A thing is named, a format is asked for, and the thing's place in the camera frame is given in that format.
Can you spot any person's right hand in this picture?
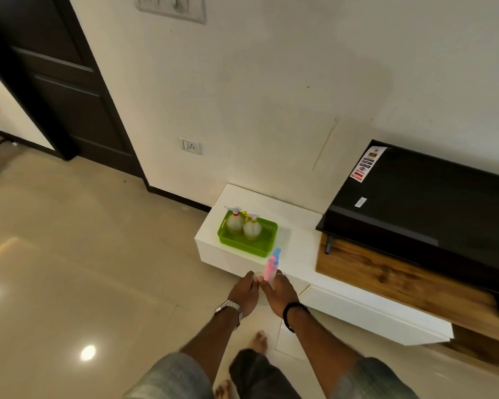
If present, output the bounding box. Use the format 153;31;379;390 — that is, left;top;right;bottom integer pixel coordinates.
259;272;300;319

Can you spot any person's left hand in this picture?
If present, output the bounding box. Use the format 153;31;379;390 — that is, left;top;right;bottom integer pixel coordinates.
227;271;261;319

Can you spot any pink and blue spray bottle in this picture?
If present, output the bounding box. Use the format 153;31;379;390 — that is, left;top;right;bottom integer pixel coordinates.
253;247;282;305

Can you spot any person's right forearm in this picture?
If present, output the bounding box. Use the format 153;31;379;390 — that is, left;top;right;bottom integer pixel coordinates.
284;306;365;399

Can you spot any person's left forearm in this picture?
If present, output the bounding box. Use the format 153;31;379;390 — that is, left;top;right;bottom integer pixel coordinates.
180;308;243;386

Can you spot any silver metal wristwatch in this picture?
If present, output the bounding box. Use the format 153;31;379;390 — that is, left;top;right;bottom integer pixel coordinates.
214;300;244;330

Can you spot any white low cabinet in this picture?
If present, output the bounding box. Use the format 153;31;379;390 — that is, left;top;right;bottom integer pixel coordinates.
194;183;454;346

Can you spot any black wrist band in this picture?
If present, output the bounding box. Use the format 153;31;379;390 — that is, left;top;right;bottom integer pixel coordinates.
282;302;311;334

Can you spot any green plastic basket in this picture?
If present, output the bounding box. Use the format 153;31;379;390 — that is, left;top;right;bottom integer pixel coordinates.
217;209;279;258

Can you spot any yellow nozzle spray bottle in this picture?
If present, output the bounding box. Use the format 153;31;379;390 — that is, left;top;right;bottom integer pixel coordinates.
242;211;263;241

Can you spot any red nozzle spray bottle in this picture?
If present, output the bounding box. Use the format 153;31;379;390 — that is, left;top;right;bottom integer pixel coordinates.
225;206;245;234

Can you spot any person's right foot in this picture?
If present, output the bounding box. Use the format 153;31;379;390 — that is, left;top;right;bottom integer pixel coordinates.
248;331;269;354

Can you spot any dark trouser leg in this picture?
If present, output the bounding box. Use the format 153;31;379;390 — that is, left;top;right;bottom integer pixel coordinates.
228;348;303;399

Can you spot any brown wooden tv unit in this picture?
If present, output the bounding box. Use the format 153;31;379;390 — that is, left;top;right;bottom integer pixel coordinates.
315;233;499;370

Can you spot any grey left shirt sleeve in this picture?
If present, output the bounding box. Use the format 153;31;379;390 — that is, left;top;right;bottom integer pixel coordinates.
123;352;215;399

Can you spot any grey shirt sleeve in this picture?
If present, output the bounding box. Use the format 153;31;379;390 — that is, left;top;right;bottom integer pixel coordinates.
123;352;215;399
329;356;421;399

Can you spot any grey right shirt sleeve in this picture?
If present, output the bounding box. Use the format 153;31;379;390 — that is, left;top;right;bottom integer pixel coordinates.
329;356;421;399

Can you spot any large white label sticker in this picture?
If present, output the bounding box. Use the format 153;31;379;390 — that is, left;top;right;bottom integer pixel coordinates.
350;146;388;183

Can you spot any black flat television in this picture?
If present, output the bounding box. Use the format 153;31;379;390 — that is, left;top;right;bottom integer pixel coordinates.
315;139;499;321

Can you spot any dark brown door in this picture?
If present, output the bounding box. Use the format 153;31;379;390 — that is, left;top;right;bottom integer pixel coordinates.
0;0;147;180

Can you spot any white wall socket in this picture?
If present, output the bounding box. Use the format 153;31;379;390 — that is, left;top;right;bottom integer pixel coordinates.
182;137;203;156

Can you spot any white wall switch panel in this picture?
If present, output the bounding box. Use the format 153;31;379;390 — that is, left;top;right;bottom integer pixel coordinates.
135;0;207;25

